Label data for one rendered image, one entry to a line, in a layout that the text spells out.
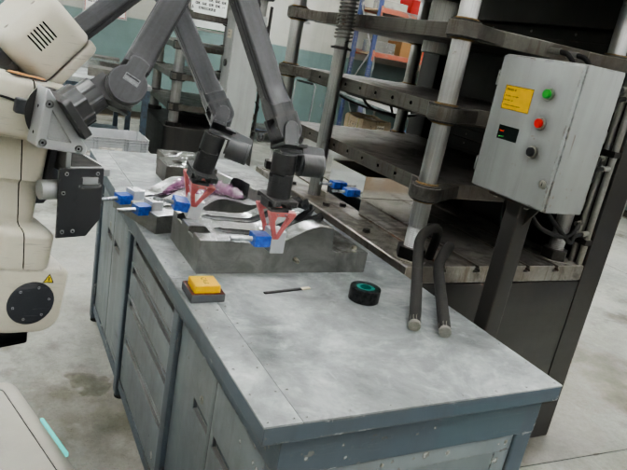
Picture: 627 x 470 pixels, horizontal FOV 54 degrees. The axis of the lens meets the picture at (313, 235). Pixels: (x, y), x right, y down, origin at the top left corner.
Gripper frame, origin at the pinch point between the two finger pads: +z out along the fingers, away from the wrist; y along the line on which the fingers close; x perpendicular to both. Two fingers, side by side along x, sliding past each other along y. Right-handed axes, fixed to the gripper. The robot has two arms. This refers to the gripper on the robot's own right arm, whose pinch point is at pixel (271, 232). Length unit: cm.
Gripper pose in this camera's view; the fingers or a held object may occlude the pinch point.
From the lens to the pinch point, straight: 147.8
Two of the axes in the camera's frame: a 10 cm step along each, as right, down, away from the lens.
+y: -4.5, -3.3, 8.3
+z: -1.9, 9.4, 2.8
